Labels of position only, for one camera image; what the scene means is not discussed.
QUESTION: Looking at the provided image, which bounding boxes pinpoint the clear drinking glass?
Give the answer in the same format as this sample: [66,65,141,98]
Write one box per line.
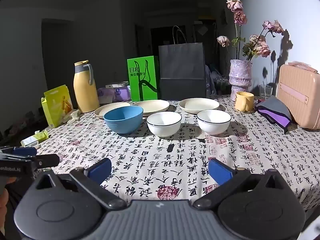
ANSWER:
[259,84,273,99]

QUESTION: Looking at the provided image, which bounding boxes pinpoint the yellow mug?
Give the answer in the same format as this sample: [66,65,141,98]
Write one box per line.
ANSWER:
[234,92,255,112]

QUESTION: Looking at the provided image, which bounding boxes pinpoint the blue bowl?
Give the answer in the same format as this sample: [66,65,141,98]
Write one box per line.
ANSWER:
[103,106,144,134]

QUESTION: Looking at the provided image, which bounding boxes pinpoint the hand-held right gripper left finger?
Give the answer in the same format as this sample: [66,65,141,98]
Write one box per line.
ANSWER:
[35,158,127,210]

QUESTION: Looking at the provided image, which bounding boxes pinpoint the yellow-green carton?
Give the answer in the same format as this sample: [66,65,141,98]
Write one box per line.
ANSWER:
[41,84,74,128]

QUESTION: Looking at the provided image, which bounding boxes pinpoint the green paper bag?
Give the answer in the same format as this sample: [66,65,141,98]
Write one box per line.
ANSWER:
[127,55,159,102]

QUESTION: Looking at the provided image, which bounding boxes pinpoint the white bowl with black rim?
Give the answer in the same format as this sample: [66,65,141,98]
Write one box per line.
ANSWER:
[146,112,182,138]
[197,110,232,135]

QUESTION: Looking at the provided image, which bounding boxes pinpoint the yellow thermos jug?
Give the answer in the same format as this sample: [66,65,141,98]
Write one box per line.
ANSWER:
[73,60,100,113]

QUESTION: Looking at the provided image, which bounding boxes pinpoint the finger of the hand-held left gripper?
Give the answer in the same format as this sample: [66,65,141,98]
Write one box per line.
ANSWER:
[32,154,60,168]
[0,146,38,158]

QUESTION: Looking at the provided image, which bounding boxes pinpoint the small white box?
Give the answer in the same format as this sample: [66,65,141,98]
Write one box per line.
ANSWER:
[105,81,129,89]

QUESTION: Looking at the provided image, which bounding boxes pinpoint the grey jacket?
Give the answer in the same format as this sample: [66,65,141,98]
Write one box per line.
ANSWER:
[205,64,218,95]

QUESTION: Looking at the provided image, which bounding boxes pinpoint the grey and purple cloth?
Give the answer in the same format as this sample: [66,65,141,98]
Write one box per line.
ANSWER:
[255,96,292,134]

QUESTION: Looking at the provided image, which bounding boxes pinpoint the dried pink flowers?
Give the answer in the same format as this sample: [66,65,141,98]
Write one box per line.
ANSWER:
[216,0,285,61]

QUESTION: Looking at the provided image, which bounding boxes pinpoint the yellow-green and white packet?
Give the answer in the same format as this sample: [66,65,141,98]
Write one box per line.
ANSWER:
[20,129,49,147]

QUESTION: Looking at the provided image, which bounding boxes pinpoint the purple tissue pack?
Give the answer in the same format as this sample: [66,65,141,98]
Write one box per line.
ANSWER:
[97,86,132,105]

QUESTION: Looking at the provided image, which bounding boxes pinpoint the purple textured vase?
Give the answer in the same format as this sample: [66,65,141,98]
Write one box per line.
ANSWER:
[229,59,253,101]

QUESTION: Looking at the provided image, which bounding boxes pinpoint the black paper bag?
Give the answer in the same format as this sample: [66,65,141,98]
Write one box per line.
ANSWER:
[158,26,207,100]

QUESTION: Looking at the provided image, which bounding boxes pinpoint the pink ribbed case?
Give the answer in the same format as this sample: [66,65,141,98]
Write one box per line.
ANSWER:
[276,62,320,130]

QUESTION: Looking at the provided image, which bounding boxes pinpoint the crumpled white tissue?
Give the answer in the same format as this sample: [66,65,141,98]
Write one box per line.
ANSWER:
[67,109,82,124]

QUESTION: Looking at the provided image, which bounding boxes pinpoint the person's left hand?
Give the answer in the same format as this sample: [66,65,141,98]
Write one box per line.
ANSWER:
[0,177,17,188]

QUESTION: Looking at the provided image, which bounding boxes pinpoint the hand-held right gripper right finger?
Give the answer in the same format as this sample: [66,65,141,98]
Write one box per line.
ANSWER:
[192,158,287,210]

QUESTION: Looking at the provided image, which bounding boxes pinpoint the cream plate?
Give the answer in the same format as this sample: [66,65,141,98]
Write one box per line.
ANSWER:
[178,98,220,115]
[94,102,131,119]
[132,100,170,117]

